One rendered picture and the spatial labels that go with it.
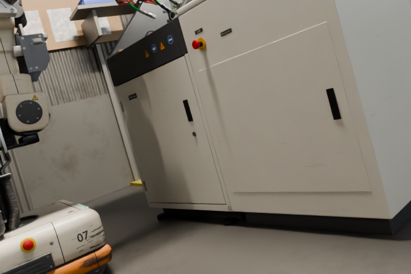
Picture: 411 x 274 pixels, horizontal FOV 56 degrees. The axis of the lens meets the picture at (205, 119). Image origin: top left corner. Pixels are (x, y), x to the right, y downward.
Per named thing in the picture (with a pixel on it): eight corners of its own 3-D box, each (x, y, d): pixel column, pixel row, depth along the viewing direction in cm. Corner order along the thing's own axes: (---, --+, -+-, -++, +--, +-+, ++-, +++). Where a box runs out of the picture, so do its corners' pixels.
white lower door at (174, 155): (148, 202, 220) (114, 87, 217) (151, 200, 221) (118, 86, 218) (224, 205, 171) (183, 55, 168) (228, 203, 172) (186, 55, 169)
